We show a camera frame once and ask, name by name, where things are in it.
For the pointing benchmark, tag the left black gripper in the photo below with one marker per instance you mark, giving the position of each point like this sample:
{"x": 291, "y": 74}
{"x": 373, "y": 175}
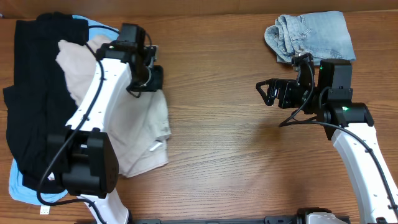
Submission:
{"x": 156, "y": 83}

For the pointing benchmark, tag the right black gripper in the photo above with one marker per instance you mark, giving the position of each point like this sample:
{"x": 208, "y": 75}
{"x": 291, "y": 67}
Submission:
{"x": 285, "y": 86}

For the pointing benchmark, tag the beige khaki shorts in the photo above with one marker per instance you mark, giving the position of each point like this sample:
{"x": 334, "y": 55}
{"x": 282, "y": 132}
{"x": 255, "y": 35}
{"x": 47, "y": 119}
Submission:
{"x": 139, "y": 127}

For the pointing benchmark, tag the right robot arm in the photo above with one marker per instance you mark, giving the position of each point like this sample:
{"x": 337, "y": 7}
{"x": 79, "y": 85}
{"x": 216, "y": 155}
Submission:
{"x": 326, "y": 100}

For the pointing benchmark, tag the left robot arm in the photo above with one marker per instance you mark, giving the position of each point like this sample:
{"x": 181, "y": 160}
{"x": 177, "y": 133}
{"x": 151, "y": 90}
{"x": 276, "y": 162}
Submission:
{"x": 84, "y": 167}

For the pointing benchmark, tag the light blue t-shirt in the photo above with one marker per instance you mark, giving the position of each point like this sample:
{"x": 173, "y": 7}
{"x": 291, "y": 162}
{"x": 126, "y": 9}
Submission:
{"x": 16, "y": 189}

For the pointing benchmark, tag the folded light blue jeans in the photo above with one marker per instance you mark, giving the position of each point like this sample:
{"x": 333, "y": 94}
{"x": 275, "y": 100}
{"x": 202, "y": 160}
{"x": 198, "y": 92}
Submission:
{"x": 322, "y": 34}

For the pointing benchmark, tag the black garment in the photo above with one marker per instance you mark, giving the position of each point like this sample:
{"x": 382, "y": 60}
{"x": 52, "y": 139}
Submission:
{"x": 38, "y": 103}

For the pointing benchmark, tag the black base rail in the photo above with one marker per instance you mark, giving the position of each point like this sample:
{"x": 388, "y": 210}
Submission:
{"x": 298, "y": 218}

